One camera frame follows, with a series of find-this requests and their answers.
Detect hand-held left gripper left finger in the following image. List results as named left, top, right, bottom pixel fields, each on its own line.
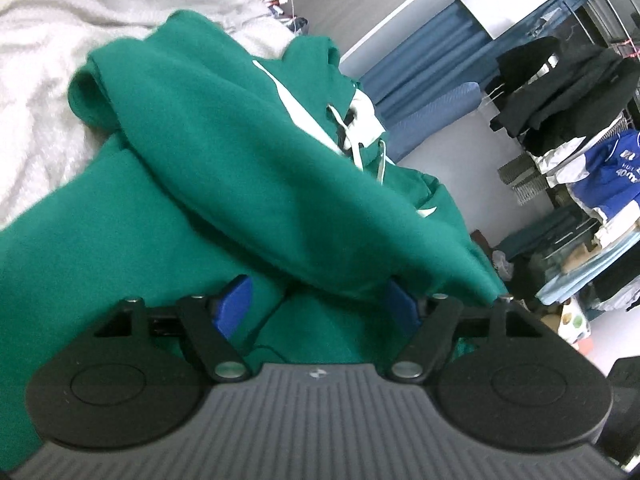
left=93, top=275, right=253, bottom=382

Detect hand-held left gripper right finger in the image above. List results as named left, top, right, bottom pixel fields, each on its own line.
left=386, top=281, right=547, bottom=382

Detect green hoodie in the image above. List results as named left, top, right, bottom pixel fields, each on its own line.
left=0, top=8, right=511, bottom=455

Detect brown box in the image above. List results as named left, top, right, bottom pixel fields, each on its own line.
left=470, top=230, right=497, bottom=257

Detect teal folded cloth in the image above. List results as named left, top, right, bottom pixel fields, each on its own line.
left=500, top=207, right=602, bottom=262

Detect blue covered chair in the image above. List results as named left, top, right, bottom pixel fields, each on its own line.
left=385, top=81, right=484, bottom=164

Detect blue sports jersey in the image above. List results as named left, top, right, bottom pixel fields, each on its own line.
left=570, top=129, right=640, bottom=224

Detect blue curtain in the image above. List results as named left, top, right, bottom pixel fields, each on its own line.
left=357, top=0, right=587, bottom=107

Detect black hanging jackets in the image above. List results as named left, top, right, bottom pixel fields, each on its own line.
left=489, top=35, right=640, bottom=157

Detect grey textured blanket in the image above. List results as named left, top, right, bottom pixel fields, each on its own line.
left=0, top=0, right=297, bottom=235

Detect grey wire basket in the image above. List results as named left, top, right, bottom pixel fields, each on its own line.
left=497, top=152, right=552, bottom=207

